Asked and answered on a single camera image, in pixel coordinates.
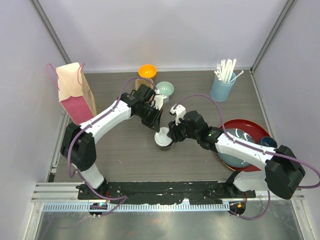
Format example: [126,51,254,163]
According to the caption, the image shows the blue straw holder cup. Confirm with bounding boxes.
[210,76,236,102]

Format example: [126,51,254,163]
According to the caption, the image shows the red round tray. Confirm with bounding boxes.
[219,119,270,172]

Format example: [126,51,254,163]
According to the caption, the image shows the orange bowl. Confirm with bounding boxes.
[138,64,157,79]

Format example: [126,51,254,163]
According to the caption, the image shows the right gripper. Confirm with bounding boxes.
[167,114,199,143]

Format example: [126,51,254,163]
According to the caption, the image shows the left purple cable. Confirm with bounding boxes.
[67,76,161,217]

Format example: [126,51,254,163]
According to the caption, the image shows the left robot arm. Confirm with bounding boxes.
[60,84,166,200]

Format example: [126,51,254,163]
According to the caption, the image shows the dark blue mug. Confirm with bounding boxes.
[259,136,278,148]

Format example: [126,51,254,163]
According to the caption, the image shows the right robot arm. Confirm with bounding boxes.
[167,107,306,200]

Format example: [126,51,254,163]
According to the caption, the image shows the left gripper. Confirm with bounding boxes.
[136,103,164,133]

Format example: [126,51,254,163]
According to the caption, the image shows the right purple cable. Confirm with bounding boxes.
[173,93,320,221]

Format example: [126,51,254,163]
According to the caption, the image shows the blue plate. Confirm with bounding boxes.
[218,128,255,168]

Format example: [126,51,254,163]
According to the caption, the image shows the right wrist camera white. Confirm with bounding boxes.
[169,104,186,126]

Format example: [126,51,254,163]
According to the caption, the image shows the white cup lid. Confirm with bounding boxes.
[154,127,173,147]

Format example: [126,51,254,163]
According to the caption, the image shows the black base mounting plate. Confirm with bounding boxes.
[77,181,257,205]

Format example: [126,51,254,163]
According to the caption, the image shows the white wrapped straws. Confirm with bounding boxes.
[214,58,244,84]

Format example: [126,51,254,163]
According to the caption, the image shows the light green bowl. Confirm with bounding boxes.
[156,81,175,97]

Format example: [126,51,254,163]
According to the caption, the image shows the pink paper gift bag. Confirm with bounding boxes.
[46,62,97,125]

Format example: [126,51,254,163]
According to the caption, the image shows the cardboard cup carrier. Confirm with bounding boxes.
[135,78,154,90]

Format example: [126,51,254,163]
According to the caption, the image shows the purple cable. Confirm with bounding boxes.
[67,76,161,217]
[173,93,320,221]

